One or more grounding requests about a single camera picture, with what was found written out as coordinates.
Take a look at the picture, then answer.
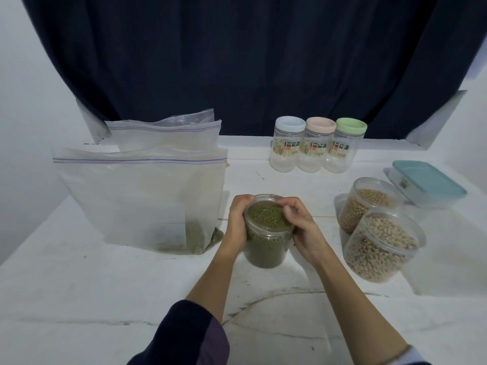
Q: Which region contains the person's right hand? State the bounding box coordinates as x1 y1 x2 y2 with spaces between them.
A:
275 196 336 269

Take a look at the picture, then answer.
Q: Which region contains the person's left hand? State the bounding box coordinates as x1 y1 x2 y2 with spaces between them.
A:
219 194 256 259

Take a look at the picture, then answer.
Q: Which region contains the pile of green beans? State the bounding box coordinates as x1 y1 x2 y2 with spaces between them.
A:
156 201 294 268

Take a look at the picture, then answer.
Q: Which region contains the pile of yellow soybeans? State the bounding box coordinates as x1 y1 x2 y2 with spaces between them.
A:
340 188 397 234

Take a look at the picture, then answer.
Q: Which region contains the transparent jar pink lid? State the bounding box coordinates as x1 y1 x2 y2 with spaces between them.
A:
297 117 337 175

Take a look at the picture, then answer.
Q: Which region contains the transparent jar blue lid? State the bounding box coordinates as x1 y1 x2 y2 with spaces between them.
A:
269 116 307 174

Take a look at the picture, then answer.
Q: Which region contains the transparent jar green lid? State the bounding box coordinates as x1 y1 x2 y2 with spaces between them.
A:
323 118 368 175

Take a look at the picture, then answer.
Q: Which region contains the clear bag with green beans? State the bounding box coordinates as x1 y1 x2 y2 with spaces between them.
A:
52 148 230 254

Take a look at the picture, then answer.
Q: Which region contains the zip bag of grains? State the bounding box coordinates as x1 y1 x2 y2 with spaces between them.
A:
105 119 223 154

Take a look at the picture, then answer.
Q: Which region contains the person's left forearm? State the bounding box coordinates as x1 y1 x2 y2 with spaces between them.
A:
128 250 240 365

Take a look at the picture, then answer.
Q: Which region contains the person's right forearm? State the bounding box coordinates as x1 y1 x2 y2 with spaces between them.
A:
312 250 432 365

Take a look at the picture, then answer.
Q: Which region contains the teal lidded plastic container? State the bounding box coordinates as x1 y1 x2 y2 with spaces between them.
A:
390 160 468 210

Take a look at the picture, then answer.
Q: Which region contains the dark navy curtain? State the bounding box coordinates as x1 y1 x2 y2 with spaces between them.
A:
21 0 487 140

